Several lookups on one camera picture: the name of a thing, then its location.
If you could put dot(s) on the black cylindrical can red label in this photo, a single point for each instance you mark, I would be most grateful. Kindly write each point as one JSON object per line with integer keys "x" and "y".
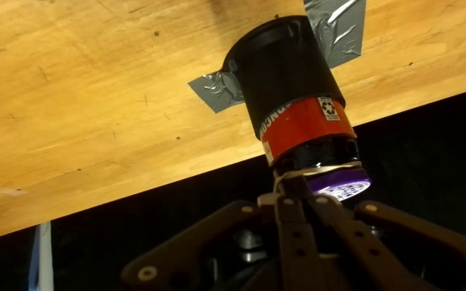
{"x": 287, "y": 82}

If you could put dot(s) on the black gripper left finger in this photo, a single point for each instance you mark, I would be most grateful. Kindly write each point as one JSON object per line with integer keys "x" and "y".
{"x": 233, "y": 237}

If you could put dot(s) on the white vertical pole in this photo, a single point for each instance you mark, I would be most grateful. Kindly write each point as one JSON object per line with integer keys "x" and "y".
{"x": 41, "y": 259}

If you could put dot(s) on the grey duct tape strip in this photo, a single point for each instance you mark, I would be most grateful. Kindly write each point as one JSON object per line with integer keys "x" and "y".
{"x": 339, "y": 27}

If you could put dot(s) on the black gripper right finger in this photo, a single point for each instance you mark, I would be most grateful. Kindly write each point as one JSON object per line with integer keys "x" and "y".
{"x": 405, "y": 248}

